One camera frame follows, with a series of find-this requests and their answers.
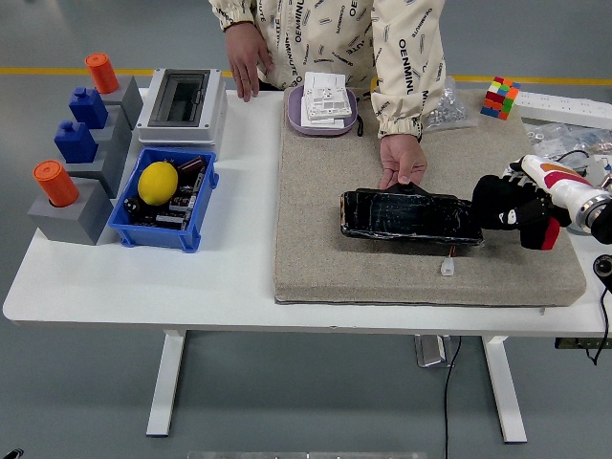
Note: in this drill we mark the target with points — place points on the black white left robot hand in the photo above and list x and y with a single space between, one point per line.
9 455

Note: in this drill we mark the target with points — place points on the person's right hand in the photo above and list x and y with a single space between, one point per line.
246 62

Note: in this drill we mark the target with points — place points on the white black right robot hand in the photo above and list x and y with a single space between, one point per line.
559 184

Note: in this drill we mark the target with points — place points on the person's left hand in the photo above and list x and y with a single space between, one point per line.
401 155

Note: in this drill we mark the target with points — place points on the glossy black panel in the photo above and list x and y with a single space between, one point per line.
406 217

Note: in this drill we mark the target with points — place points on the person's left forearm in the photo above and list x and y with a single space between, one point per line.
401 100

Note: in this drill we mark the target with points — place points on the person's right forearm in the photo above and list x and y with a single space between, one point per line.
234 14

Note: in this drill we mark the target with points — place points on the white device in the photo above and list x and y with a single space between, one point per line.
603 169

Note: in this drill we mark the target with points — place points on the clear bag of washers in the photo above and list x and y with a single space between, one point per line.
550 136

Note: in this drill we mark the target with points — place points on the clear bag of metal nuts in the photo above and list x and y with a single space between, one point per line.
454 115

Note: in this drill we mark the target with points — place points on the purple tray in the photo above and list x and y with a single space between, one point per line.
294 115

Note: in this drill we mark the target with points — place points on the yellow tape measure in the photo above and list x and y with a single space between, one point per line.
373 90

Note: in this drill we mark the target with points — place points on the white power strip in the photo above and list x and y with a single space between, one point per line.
550 102

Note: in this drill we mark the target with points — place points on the person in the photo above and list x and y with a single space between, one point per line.
325 38

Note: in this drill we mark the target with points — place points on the white socket plate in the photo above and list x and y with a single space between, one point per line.
325 124
327 88

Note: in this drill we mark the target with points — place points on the grey-brown mat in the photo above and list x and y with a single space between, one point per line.
334 215

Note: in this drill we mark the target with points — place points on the colourful puzzle cube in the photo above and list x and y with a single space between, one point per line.
499 98

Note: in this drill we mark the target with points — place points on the grey block holder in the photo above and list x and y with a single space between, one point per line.
119 126
131 98
112 167
72 222

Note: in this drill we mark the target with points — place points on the orange cylinder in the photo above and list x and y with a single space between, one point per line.
101 72
55 184

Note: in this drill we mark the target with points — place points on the yellow lemon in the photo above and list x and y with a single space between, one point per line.
158 184

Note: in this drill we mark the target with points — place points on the green circuit board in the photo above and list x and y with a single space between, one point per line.
569 343

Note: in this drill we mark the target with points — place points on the blue block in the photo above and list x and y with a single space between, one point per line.
75 143
88 109

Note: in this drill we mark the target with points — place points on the white table leg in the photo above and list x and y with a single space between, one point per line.
502 382
165 382

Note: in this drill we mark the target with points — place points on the blue plastic bin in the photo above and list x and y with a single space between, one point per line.
153 239

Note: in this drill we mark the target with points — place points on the grey electrical enclosure box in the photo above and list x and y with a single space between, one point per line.
215 119

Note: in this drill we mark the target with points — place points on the silver metal bracket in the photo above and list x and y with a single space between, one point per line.
430 351

